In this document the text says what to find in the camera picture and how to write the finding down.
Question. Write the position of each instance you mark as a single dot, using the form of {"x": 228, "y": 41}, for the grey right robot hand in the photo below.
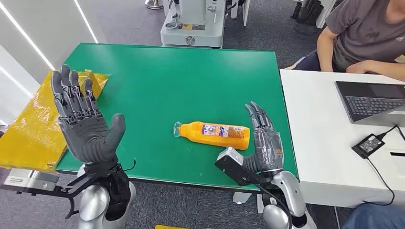
{"x": 267, "y": 148}

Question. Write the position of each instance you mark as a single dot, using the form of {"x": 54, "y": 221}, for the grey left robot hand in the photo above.
{"x": 85, "y": 136}

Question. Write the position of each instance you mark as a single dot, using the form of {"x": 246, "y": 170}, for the orange plastic bottle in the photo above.
{"x": 215, "y": 134}

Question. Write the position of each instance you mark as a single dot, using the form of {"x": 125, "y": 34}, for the yellow tape-wrapped cardboard box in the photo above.
{"x": 31, "y": 126}

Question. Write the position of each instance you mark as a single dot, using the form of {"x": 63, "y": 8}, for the white desk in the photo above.
{"x": 329, "y": 132}

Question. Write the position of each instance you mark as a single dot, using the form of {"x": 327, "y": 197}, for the black power adapter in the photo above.
{"x": 368, "y": 145}

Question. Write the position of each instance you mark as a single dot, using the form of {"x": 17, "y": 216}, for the green top table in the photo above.
{"x": 177, "y": 82}

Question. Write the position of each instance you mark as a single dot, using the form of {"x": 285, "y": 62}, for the dark grey laptop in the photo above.
{"x": 370, "y": 102}

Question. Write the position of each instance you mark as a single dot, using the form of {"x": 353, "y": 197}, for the person's leg in jeans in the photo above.
{"x": 376, "y": 218}

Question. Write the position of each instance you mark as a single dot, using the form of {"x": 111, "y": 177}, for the small black flat item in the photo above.
{"x": 397, "y": 154}

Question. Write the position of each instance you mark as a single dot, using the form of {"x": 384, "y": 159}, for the white machine base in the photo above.
{"x": 193, "y": 31}

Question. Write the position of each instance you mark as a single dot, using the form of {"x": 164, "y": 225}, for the black objects by white cabinet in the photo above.
{"x": 308, "y": 12}

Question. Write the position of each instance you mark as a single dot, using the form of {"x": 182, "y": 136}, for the chrome stand base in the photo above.
{"x": 154, "y": 3}

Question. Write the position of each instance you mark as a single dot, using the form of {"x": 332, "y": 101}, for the person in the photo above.
{"x": 364, "y": 34}

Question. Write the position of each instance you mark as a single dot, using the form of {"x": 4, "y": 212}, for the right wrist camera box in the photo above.
{"x": 234, "y": 164}

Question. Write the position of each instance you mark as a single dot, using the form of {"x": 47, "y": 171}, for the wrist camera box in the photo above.
{"x": 30, "y": 180}
{"x": 234, "y": 164}

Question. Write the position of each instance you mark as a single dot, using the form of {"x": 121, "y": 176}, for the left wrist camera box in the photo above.
{"x": 30, "y": 180}

